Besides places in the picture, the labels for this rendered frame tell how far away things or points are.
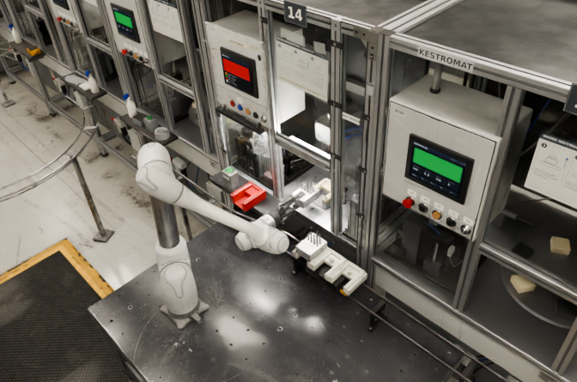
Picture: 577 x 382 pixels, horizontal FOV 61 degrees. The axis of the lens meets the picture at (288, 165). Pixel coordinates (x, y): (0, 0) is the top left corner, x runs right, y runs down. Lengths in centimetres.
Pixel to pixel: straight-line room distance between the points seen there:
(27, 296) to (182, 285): 178
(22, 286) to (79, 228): 61
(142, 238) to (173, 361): 174
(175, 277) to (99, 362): 116
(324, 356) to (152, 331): 83
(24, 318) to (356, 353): 232
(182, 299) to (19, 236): 231
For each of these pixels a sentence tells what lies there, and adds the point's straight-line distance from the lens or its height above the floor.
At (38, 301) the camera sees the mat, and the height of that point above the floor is 1.
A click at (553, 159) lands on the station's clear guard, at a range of 168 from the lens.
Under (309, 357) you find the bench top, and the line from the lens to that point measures 238.
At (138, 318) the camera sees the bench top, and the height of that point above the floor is 68.
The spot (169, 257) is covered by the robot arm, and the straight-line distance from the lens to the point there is 250.
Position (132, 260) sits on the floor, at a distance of 389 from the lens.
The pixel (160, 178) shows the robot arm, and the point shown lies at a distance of 204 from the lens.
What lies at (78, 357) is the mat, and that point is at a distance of 348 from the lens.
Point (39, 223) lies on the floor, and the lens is 453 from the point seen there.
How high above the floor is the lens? 271
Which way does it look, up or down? 37 degrees down
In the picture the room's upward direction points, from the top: 3 degrees counter-clockwise
